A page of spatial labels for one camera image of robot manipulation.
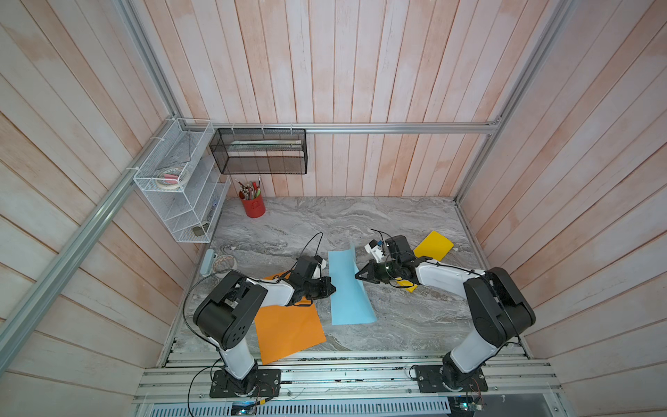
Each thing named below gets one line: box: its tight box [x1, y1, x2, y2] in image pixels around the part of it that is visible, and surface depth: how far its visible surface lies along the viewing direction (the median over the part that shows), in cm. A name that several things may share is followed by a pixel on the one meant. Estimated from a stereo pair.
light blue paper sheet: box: [328, 243, 377, 325], surface depth 92 cm
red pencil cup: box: [242, 194, 266, 219], surface depth 116 cm
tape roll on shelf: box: [156, 166, 184, 190], surface depth 75 cm
